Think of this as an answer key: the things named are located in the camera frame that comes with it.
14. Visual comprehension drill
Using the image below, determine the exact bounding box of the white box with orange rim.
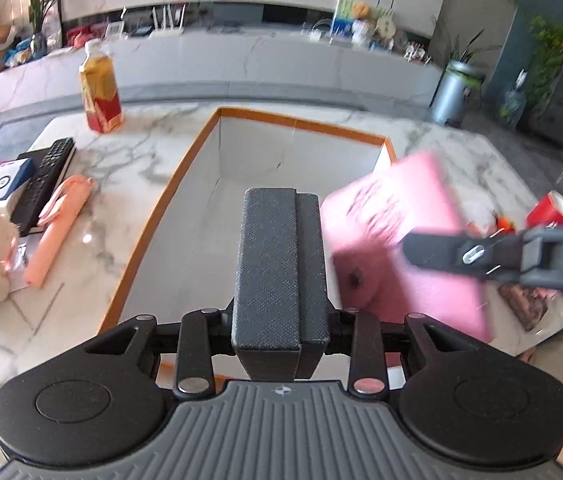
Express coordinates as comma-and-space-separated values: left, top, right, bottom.
98, 106, 398, 337

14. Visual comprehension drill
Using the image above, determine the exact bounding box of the grey trash bin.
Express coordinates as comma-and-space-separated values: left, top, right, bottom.
430, 59, 485, 127

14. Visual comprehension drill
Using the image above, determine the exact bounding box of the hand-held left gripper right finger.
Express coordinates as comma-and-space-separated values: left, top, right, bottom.
328, 306, 488, 395

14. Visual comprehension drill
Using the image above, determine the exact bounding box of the white router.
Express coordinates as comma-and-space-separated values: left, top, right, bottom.
150, 3, 186, 41

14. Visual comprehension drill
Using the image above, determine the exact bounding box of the grey textured box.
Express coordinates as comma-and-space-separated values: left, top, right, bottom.
231, 187, 330, 384

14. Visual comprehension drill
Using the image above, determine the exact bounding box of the dark patterned packet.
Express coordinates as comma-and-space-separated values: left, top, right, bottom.
498, 282, 551, 332

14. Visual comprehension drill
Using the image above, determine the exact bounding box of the red paper cup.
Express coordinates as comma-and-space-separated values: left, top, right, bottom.
526, 190, 563, 229

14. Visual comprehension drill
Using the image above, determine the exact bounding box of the white marble media cabinet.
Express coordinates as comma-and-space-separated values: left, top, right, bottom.
0, 27, 443, 117

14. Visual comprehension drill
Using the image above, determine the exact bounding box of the black remote control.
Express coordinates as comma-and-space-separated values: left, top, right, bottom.
9, 137, 77, 231

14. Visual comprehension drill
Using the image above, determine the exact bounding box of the green plant in vase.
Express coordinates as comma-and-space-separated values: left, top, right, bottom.
28, 0, 70, 60

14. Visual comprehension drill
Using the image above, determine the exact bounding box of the clear water jug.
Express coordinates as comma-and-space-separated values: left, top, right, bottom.
498, 71, 531, 127

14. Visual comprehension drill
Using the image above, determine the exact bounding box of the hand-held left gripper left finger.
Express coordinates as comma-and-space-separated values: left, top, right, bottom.
83, 305, 235, 401

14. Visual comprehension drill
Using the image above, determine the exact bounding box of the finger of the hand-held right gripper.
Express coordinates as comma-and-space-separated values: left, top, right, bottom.
401, 230, 528, 282

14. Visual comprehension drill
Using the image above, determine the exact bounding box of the leafy green climbing plant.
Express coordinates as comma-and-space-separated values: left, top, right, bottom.
528, 14, 563, 113

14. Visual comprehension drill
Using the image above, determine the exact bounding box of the white and blue box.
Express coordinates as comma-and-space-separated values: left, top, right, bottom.
0, 158, 35, 219

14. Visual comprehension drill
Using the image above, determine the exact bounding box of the orange juice bottle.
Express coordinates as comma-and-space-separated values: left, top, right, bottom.
78, 39, 125, 134

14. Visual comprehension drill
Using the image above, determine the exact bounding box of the pink box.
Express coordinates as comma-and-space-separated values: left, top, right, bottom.
319, 152, 495, 346

